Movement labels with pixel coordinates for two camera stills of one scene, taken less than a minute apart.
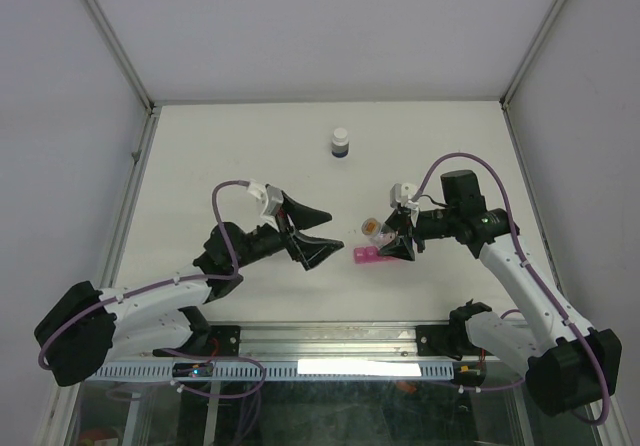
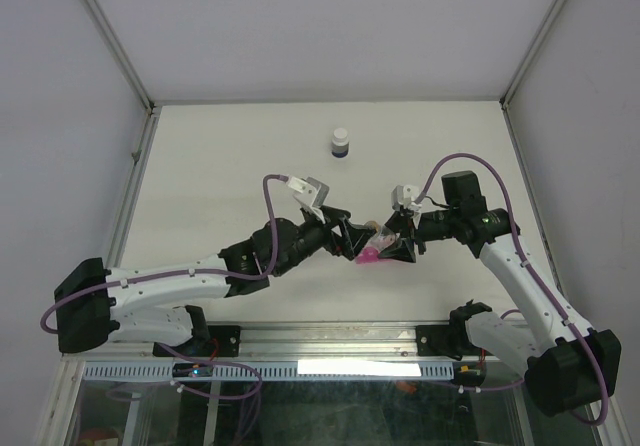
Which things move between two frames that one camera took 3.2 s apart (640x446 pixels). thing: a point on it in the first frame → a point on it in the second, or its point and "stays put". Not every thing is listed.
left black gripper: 309,250 → 353,236
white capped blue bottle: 340,142 stays put
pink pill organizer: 368,255 stays put
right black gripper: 402,222 stays put
